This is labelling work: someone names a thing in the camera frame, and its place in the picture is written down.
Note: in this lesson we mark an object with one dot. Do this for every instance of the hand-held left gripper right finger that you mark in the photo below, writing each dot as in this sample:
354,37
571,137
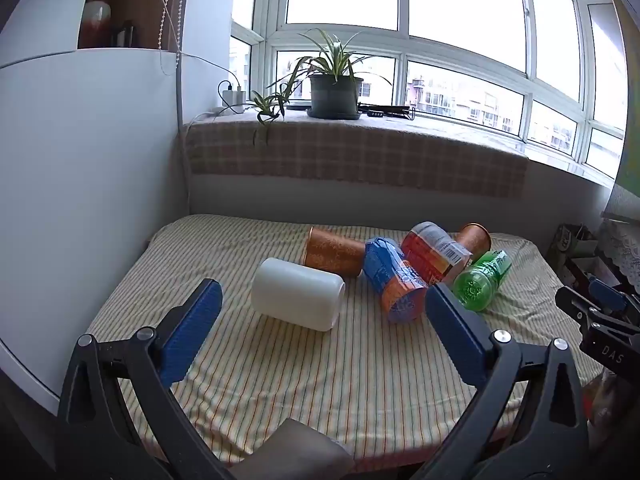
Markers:
457,335

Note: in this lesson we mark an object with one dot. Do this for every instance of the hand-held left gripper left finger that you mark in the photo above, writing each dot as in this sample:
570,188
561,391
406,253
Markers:
192,332

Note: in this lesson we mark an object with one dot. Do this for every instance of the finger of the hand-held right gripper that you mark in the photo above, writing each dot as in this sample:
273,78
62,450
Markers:
575,305
607,294

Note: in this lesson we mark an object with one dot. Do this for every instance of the white plastic cup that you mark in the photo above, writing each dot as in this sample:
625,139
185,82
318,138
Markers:
295,292

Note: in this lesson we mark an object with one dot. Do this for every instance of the blue and orange cup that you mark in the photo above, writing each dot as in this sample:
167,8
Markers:
395,280

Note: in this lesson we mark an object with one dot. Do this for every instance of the red and orange labelled cup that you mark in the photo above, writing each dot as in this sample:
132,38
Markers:
430,255

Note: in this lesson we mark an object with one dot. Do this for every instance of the copper glitter cup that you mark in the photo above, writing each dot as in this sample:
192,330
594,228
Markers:
330,255
475,240

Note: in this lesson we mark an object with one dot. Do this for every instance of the white lace cloth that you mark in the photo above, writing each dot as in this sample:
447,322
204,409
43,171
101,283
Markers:
620,250

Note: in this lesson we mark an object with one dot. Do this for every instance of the cardboard box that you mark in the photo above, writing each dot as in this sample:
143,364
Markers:
570,250

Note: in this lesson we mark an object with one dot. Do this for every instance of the green plastic bottle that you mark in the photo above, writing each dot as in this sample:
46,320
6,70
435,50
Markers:
477,282

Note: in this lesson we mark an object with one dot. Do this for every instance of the striped bed sheet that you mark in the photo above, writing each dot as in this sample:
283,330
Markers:
300,385

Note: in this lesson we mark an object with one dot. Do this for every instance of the yellow green curtain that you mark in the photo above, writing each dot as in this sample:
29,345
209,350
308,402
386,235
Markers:
631,150

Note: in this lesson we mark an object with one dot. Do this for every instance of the brown cloth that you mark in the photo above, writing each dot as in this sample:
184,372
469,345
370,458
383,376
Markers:
300,452

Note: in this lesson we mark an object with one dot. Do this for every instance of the white cabinet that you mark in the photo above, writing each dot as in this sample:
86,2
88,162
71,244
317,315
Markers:
85,185

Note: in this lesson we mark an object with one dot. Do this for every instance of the plaid windowsill cloth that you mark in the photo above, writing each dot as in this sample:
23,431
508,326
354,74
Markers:
350,160

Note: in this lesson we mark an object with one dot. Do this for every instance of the grey pipe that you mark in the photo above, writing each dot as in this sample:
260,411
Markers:
183,125

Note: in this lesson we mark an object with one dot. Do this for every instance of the black device on windowsill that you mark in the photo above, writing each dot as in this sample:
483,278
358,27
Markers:
387,110

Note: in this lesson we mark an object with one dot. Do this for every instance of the small spider plant shoot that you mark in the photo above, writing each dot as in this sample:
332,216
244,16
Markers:
267,105

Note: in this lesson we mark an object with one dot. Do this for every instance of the potted spider plant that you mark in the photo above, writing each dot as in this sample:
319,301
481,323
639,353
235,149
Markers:
332,92

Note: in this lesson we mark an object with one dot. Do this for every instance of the red and white vase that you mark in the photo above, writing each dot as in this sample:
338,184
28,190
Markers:
96,15

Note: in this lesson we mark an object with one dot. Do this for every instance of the white window frame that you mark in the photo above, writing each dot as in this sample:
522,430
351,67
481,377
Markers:
402,42

